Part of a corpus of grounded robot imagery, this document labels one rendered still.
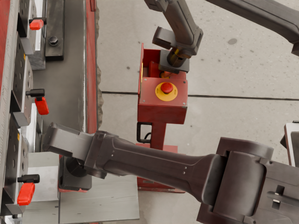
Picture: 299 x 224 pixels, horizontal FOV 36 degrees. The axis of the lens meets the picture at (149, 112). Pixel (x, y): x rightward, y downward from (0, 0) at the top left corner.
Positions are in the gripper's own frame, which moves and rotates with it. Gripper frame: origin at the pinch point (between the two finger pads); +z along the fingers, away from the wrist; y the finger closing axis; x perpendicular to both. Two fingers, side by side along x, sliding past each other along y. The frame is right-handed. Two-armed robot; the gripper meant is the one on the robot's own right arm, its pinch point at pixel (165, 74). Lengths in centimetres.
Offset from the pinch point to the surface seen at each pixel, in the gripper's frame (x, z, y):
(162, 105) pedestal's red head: 15.1, -4.7, 2.3
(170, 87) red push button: 10.1, -8.1, 1.0
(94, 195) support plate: 53, -22, 24
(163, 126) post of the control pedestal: 8.5, 21.5, -7.3
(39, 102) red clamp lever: 37, -31, 40
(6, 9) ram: 29, -50, 50
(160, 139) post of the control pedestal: 8.7, 32.2, -9.8
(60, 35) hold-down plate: -0.4, -7.2, 37.3
